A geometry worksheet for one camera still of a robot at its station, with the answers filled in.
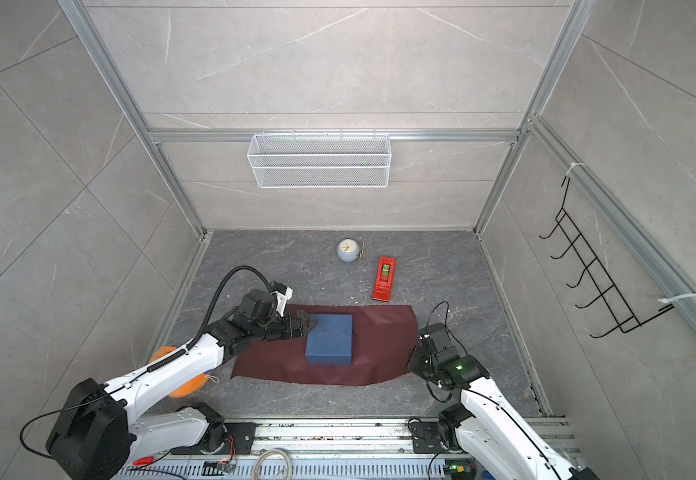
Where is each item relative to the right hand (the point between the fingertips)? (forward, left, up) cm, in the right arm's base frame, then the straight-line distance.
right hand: (410, 357), depth 83 cm
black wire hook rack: (+3, -41, +26) cm, 49 cm away
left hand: (+8, +28, +9) cm, 31 cm away
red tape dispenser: (+27, +5, +1) cm, 27 cm away
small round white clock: (+41, +17, -1) cm, 45 cm away
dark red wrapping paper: (+9, +6, -9) cm, 14 cm away
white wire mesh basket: (+59, +26, +26) cm, 70 cm away
